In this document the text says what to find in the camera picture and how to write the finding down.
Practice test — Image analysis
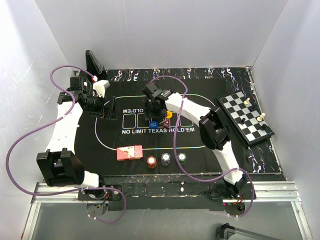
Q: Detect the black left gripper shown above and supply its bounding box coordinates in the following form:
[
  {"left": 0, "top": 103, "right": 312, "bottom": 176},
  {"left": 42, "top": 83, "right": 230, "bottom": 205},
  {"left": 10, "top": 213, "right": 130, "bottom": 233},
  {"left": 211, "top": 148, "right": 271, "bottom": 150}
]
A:
[{"left": 84, "top": 92, "right": 118, "bottom": 120}]

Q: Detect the blue small blind button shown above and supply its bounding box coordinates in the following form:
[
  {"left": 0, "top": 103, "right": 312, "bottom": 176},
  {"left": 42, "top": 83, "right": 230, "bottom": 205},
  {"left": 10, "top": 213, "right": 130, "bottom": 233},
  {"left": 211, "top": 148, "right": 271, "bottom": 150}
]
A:
[{"left": 149, "top": 120, "right": 159, "bottom": 129}]

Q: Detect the yellow round dealer button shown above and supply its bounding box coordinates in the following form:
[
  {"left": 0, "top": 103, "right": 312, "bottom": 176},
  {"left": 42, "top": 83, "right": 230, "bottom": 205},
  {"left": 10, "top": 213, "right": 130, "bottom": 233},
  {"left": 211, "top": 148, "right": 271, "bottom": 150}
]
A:
[{"left": 166, "top": 110, "right": 173, "bottom": 119}]

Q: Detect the blue poker chip stack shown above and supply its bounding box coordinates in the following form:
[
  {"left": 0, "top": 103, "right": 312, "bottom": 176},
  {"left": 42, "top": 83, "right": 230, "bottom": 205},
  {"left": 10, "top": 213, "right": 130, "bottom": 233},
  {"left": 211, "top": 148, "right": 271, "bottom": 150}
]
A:
[{"left": 161, "top": 152, "right": 171, "bottom": 167}]

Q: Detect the red poker chip stack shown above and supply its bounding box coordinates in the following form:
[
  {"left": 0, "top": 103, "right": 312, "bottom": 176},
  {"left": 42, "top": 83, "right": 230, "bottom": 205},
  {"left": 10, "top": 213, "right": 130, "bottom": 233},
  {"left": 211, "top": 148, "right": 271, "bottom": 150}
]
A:
[{"left": 147, "top": 156, "right": 157, "bottom": 169}]

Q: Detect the red triangular acrylic marker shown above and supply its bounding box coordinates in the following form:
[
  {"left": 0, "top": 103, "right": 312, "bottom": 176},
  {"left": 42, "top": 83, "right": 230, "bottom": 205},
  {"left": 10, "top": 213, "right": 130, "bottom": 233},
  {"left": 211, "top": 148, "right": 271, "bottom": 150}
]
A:
[{"left": 160, "top": 119, "right": 171, "bottom": 129}]

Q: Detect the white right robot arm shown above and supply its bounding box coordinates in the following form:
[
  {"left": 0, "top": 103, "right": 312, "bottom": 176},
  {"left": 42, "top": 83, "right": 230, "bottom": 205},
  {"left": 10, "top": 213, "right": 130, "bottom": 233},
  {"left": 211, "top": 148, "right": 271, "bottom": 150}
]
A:
[{"left": 142, "top": 83, "right": 248, "bottom": 199}]

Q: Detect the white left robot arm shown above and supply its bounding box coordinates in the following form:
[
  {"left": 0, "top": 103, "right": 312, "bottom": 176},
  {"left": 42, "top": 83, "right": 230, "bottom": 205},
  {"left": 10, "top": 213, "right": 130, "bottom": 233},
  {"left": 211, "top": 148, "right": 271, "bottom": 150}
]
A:
[{"left": 36, "top": 76, "right": 115, "bottom": 200}]

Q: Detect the black poker table mat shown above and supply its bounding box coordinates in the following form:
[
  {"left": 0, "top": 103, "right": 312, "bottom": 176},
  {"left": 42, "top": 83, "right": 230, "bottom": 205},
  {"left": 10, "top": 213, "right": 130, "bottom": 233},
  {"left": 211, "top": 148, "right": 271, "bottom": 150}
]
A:
[{"left": 74, "top": 74, "right": 281, "bottom": 176}]

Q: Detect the red playing card box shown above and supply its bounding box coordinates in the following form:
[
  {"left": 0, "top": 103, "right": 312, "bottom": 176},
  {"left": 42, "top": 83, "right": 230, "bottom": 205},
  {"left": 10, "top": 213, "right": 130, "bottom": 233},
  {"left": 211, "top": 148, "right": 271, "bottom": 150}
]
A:
[{"left": 116, "top": 145, "right": 143, "bottom": 161}]

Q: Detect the black card shoe stand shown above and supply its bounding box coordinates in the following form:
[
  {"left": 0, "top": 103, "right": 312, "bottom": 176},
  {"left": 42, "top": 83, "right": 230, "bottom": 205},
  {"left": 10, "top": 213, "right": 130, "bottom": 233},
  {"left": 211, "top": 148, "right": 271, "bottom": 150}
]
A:
[{"left": 85, "top": 50, "right": 107, "bottom": 80}]

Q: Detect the green poker chip stack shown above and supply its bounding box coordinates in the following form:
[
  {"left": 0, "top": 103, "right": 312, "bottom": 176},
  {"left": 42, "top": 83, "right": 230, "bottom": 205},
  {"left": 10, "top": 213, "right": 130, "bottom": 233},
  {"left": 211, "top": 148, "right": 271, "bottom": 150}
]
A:
[{"left": 177, "top": 152, "right": 187, "bottom": 166}]

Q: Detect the black chess piece left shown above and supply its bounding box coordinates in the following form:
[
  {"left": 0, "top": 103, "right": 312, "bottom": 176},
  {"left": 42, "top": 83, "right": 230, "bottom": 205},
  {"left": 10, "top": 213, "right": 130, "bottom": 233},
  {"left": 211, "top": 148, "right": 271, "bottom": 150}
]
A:
[{"left": 239, "top": 118, "right": 246, "bottom": 125}]

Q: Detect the white chess pawn far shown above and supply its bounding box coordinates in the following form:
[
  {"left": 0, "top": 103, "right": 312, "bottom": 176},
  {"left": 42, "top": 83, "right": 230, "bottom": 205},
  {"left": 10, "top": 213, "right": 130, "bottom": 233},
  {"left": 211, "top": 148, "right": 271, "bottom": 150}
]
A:
[{"left": 244, "top": 97, "right": 250, "bottom": 105}]

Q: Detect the white chess pawn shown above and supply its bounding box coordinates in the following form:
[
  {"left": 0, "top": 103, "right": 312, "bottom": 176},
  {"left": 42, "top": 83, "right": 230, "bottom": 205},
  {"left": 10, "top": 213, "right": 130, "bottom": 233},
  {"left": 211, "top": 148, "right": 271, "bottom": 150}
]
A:
[
  {"left": 244, "top": 97, "right": 250, "bottom": 105},
  {"left": 257, "top": 113, "right": 266, "bottom": 122}
]

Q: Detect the black white chess board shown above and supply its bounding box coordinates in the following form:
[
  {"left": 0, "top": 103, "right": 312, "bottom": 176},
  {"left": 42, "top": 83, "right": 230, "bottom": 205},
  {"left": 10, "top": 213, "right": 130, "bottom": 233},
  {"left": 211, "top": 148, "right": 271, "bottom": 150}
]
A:
[{"left": 217, "top": 91, "right": 275, "bottom": 147}]

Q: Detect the white chess pawn near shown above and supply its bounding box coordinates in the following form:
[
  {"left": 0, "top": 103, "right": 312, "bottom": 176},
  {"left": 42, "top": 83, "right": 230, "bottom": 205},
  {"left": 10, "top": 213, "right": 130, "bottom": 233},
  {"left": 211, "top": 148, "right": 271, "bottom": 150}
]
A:
[{"left": 257, "top": 113, "right": 266, "bottom": 122}]

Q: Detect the black chess piece lower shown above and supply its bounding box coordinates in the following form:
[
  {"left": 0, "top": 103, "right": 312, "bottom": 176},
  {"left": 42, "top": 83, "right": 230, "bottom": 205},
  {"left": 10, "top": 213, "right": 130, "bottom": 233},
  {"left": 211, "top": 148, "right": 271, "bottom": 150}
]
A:
[{"left": 260, "top": 124, "right": 267, "bottom": 131}]

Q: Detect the black case bottom corner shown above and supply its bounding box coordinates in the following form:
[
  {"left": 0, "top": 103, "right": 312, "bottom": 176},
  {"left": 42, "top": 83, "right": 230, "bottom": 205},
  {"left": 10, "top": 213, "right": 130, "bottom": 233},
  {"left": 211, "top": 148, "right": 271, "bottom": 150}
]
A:
[{"left": 215, "top": 222, "right": 276, "bottom": 240}]

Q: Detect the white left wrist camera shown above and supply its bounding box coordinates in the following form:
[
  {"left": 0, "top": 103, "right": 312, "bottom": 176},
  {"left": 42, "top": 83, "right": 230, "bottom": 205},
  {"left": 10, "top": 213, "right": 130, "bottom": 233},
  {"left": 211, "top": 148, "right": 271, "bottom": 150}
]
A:
[{"left": 92, "top": 80, "right": 110, "bottom": 98}]

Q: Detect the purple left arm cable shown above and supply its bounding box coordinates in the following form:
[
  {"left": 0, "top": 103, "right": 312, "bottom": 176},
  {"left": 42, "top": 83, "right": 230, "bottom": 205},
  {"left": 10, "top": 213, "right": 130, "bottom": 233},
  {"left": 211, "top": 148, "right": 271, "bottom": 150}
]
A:
[{"left": 5, "top": 64, "right": 127, "bottom": 224}]

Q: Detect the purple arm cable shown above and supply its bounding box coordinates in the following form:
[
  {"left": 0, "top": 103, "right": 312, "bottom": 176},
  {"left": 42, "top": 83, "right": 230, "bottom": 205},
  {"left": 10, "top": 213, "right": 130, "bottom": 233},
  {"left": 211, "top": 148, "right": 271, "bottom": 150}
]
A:
[
  {"left": 148, "top": 75, "right": 257, "bottom": 217},
  {"left": 5, "top": 64, "right": 127, "bottom": 224}
]

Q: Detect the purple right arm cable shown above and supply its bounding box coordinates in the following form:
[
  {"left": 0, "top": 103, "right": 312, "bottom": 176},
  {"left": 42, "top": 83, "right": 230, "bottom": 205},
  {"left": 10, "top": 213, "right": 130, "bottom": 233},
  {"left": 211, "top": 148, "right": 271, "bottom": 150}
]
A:
[{"left": 148, "top": 75, "right": 257, "bottom": 217}]

